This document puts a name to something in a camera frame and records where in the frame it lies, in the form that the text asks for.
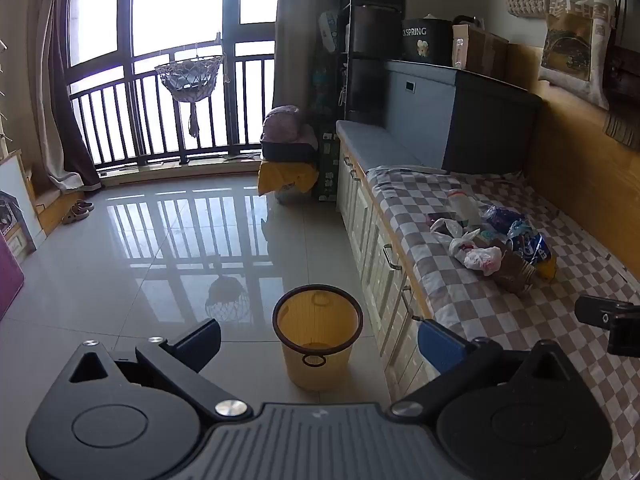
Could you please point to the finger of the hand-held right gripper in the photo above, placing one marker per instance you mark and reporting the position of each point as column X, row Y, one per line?
column 595, row 311

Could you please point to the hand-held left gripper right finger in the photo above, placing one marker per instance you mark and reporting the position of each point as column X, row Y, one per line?
column 439, row 347

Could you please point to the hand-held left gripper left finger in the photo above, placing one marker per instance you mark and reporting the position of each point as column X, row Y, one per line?
column 199, row 344

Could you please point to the yellow packet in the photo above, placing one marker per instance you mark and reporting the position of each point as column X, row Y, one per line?
column 547, row 269

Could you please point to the blue snack packet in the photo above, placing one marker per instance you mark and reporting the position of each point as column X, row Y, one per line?
column 532, row 250

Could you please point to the white plastic bag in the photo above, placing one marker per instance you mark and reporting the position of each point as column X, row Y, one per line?
column 480, row 260

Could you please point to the yellow waste bin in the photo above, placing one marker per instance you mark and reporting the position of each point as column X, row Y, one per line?
column 320, row 362

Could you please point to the dark red small box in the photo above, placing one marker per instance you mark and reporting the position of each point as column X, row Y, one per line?
column 440, row 218

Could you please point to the clear zip bag orange stripe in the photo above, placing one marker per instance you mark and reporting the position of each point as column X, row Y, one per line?
column 462, row 207

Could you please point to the brown checkered blanket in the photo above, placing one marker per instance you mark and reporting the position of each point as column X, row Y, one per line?
column 450, row 300

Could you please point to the white drawer cabinet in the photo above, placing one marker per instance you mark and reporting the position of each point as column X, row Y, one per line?
column 367, row 245

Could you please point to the brown slipper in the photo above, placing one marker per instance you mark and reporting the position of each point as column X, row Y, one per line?
column 75, row 216
column 85, row 205

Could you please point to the yellow cloth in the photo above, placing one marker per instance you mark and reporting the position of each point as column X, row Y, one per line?
column 282, row 175

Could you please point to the wooden step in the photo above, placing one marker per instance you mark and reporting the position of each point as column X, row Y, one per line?
column 52, row 210

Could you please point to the purple mat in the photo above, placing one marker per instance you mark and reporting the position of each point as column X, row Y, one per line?
column 9, row 280

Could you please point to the green printed box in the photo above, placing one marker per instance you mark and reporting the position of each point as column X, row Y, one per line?
column 327, row 170

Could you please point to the black basket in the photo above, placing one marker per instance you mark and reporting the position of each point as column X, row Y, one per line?
column 287, row 152

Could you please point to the grey storage box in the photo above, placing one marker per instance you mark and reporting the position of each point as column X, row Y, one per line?
column 425, row 120

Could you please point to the white picture board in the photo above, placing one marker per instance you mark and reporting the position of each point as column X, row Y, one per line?
column 15, row 200

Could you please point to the pink cushion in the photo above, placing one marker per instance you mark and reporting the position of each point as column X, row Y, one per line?
column 285, row 122

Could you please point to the black balcony railing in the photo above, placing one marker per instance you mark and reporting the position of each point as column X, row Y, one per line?
column 132, row 115

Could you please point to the hanging net basket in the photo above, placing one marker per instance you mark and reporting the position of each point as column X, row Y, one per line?
column 189, row 80

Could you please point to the canvas tote bag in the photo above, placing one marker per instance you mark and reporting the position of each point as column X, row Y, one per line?
column 575, row 45

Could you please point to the brown and white curtain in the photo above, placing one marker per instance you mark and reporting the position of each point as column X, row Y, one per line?
column 60, row 110

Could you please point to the teal printed packaging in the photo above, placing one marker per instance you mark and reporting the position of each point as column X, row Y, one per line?
column 327, row 92

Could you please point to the cardboard box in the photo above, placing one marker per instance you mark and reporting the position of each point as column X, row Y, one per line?
column 482, row 52

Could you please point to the black round storage bin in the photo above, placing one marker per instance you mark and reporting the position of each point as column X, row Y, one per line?
column 427, row 42

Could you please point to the black drawer tower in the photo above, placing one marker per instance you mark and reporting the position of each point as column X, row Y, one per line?
column 375, row 35

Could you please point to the grey curtain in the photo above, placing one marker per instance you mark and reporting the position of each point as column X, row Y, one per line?
column 300, row 35

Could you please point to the white printed packet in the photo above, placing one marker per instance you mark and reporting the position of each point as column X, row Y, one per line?
column 329, row 30

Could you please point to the black window frame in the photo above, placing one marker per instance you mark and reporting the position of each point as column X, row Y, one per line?
column 227, row 5

